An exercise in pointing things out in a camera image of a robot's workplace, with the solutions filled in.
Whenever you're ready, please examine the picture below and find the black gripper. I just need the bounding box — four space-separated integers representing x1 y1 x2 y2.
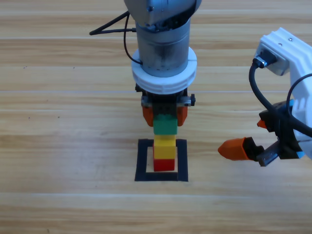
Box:
217 101 303 168
135 83 196 127

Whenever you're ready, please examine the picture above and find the green block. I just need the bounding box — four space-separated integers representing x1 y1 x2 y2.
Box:
153 113 178 135

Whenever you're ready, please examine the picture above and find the yellow block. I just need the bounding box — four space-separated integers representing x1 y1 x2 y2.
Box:
153 134 176 159

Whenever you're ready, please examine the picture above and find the red block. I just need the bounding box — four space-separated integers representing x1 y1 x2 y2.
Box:
153 157 176 172

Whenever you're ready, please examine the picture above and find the black tape square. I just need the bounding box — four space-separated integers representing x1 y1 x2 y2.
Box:
134 138 189 183

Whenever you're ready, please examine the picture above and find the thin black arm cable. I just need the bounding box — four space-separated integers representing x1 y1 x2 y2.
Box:
286 74 312 122
123 14 143 66

